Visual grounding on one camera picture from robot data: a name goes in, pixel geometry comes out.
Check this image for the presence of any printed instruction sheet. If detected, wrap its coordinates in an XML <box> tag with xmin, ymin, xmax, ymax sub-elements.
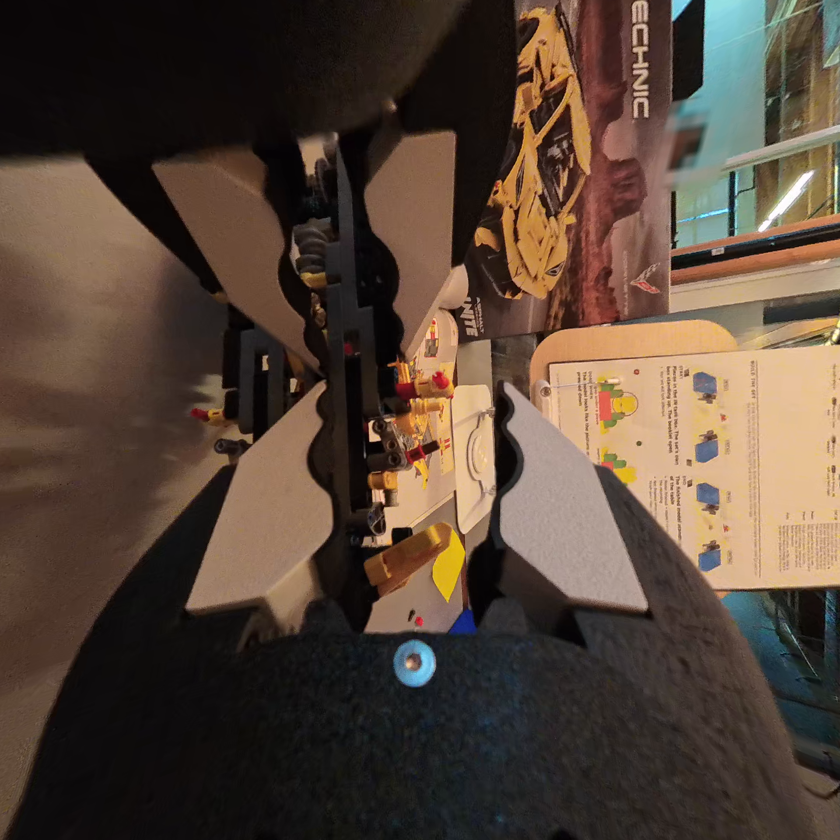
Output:
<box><xmin>548</xmin><ymin>341</ymin><xmax>840</xmax><ymax>592</ymax></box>

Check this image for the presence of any wooden counter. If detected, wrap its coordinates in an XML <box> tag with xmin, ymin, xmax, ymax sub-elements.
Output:
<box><xmin>669</xmin><ymin>213</ymin><xmax>840</xmax><ymax>284</ymax></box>

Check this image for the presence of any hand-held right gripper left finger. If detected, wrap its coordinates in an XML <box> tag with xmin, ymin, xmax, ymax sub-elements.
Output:
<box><xmin>185</xmin><ymin>379</ymin><xmax>337</xmax><ymax>616</ymax></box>

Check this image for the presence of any yellow black brick car model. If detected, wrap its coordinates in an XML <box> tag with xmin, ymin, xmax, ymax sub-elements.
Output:
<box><xmin>190</xmin><ymin>141</ymin><xmax>458</xmax><ymax>597</ymax></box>

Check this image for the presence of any grey desk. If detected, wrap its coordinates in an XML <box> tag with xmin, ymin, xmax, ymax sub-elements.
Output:
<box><xmin>0</xmin><ymin>154</ymin><xmax>501</xmax><ymax>795</ymax></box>

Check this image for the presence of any yellow paper scrap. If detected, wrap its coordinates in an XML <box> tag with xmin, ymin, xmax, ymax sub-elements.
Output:
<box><xmin>431</xmin><ymin>527</ymin><xmax>467</xmax><ymax>603</ymax></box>

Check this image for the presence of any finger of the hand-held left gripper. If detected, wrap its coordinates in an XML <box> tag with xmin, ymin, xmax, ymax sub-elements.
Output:
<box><xmin>363</xmin><ymin>128</ymin><xmax>458</xmax><ymax>357</ymax></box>
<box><xmin>151</xmin><ymin>144</ymin><xmax>328</xmax><ymax>376</ymax></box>

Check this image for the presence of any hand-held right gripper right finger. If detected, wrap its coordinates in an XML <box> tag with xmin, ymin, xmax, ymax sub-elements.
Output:
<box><xmin>489</xmin><ymin>381</ymin><xmax>651</xmax><ymax>618</ymax></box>

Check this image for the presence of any white wooden book stand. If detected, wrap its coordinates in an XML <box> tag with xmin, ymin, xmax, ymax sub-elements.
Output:
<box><xmin>453</xmin><ymin>319</ymin><xmax>739</xmax><ymax>536</ymax></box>

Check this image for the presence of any dark toy car set box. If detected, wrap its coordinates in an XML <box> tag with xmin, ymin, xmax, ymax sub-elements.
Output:
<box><xmin>459</xmin><ymin>0</ymin><xmax>673</xmax><ymax>339</ymax></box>

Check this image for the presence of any open instruction booklet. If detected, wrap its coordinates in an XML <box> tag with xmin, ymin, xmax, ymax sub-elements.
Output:
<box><xmin>387</xmin><ymin>266</ymin><xmax>473</xmax><ymax>526</ymax></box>

